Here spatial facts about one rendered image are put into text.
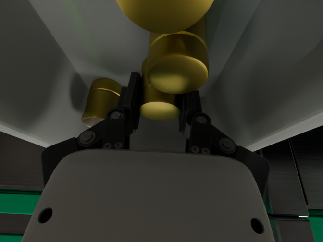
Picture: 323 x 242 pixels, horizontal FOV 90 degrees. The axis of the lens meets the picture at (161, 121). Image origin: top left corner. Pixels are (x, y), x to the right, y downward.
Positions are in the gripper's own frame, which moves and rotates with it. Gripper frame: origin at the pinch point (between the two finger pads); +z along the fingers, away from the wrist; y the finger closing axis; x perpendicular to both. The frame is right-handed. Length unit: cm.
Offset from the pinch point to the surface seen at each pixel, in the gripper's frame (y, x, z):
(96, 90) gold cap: -6.2, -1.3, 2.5
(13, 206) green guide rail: -19.2, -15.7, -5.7
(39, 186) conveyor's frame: -15.5, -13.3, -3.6
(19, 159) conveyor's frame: -19.3, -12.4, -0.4
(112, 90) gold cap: -4.8, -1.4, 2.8
